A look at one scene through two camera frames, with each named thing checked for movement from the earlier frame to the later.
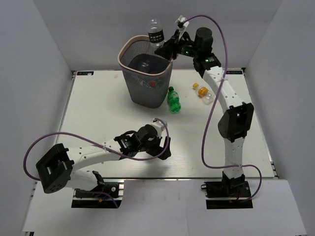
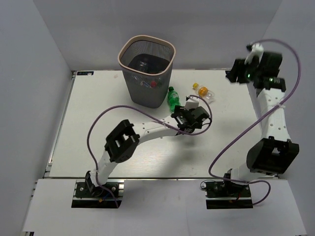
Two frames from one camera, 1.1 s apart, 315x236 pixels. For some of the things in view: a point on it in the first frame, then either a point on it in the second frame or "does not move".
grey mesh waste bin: x=147 y=73 does not move
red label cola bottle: x=151 y=84 does not move
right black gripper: x=172 y=45 → x=237 y=69
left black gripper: x=159 y=150 → x=181 y=109
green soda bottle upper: x=173 y=99 does not move
